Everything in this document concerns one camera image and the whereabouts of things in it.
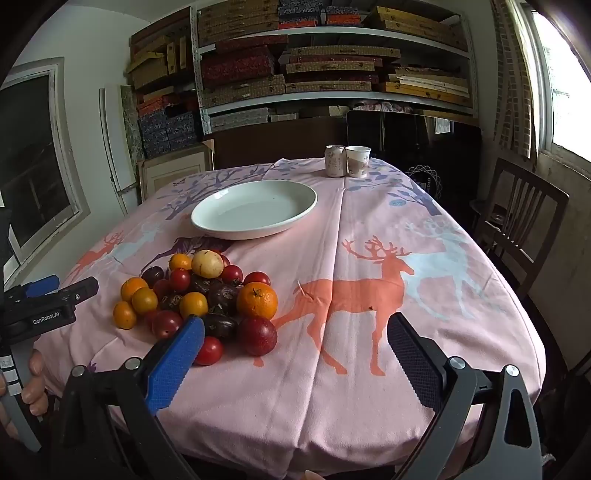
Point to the pink drink can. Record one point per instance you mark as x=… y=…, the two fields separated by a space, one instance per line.
x=334 y=161

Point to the white framed dark panel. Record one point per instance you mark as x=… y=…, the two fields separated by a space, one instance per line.
x=32 y=152

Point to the person's left hand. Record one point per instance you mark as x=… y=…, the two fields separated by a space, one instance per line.
x=36 y=387

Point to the white narrow frame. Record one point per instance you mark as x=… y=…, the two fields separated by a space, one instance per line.
x=111 y=152

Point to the wooden chair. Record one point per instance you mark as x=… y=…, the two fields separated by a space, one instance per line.
x=535 y=181

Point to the printed paper cup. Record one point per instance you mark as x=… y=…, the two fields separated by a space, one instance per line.
x=358 y=161

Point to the small orange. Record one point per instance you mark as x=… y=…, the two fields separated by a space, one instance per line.
x=180 y=262
x=124 y=314
x=133 y=287
x=193 y=304
x=144 y=301

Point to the green marbled board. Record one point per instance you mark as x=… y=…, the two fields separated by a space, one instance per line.
x=131 y=124

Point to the stack of brown yellow boxes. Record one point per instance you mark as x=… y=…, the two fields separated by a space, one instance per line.
x=152 y=60

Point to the dark red plum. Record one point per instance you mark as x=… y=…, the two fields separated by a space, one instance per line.
x=257 y=336

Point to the pink printed tablecloth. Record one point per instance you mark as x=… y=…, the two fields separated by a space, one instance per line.
x=323 y=230

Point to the white plate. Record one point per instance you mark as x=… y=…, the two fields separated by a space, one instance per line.
x=254 y=207

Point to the dark passion fruit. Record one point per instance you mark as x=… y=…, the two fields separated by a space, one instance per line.
x=152 y=275
x=221 y=326
x=224 y=297
x=172 y=302
x=199 y=285

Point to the patterned curtain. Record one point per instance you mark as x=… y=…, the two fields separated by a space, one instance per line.
x=512 y=83

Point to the window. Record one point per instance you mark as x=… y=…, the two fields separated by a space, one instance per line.
x=568 y=92

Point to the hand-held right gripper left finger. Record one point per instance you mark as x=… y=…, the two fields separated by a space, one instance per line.
x=178 y=364

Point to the brown wooden board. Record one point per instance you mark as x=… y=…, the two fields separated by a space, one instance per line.
x=277 y=138

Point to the grey patterned box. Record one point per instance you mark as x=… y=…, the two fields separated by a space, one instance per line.
x=240 y=119

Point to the white metal shelf rack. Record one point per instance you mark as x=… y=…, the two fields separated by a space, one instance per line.
x=332 y=94

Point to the stack of blue floral boxes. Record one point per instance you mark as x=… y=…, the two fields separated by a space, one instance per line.
x=166 y=129

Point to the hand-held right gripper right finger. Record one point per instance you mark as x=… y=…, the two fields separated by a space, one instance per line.
x=415 y=364

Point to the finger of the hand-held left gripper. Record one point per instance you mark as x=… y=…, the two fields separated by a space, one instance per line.
x=42 y=286
x=81 y=290

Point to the pink cloth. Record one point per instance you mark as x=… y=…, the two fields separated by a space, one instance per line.
x=383 y=107

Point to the pale yellow round fruit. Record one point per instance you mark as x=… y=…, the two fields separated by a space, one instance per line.
x=207 y=263

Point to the large orange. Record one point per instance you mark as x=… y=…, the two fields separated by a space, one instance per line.
x=257 y=301

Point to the stack of patterned flat boxes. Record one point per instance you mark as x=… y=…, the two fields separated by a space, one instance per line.
x=240 y=64

